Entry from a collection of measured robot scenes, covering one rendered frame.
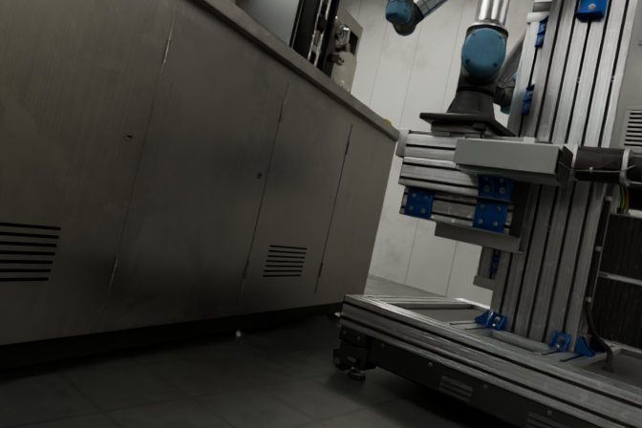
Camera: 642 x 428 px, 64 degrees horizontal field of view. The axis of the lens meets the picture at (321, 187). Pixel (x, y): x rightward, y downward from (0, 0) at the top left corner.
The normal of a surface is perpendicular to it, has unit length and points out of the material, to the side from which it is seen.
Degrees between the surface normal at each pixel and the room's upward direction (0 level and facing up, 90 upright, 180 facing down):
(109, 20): 90
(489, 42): 98
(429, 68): 90
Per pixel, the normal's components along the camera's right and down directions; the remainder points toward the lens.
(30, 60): 0.87, 0.17
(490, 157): -0.62, -0.18
